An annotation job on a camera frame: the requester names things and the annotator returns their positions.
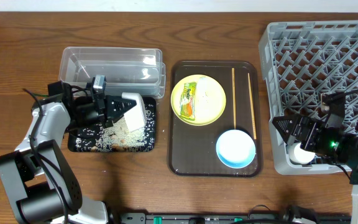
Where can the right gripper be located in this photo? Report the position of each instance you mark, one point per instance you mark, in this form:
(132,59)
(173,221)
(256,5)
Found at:
(303,134)

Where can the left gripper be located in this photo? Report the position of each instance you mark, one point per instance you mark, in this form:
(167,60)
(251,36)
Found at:
(103,109)

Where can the white bowl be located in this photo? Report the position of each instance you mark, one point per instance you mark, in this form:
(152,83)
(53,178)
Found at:
(136,117)

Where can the white cup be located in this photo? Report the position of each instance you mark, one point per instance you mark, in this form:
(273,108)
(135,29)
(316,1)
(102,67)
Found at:
(298,155)

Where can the wooden chopstick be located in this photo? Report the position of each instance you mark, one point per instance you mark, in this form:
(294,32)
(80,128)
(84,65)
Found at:
(252,107)
(234,97)

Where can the blue bowl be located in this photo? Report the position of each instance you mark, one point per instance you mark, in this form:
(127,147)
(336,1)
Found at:
(235,149)

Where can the yellow plate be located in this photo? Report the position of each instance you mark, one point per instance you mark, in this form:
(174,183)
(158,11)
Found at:
(203,116)

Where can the green snack wrapper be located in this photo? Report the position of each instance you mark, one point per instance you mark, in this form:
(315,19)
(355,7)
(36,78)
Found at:
(187,105)

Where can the white napkin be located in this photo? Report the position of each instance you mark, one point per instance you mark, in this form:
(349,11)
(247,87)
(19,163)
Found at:
(207,90)

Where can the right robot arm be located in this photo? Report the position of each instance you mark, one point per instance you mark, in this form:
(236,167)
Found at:
(347,153)

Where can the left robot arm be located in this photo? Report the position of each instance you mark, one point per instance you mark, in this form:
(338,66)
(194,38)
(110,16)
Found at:
(38,181)

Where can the black waste tray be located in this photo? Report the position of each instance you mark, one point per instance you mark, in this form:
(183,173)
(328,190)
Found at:
(110,140)

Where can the grey dishwasher rack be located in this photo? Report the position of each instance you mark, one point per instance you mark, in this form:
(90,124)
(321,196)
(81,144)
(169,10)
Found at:
(301,61)

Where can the rice and food scraps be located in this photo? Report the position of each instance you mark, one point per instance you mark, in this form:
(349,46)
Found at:
(120,137)

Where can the clear plastic bin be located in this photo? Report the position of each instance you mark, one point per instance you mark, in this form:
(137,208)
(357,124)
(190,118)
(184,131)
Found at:
(133,70)

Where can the brown serving tray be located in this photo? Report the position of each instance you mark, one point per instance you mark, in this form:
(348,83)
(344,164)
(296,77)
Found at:
(192,149)

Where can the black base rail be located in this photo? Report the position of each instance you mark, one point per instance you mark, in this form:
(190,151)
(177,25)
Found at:
(136,218)

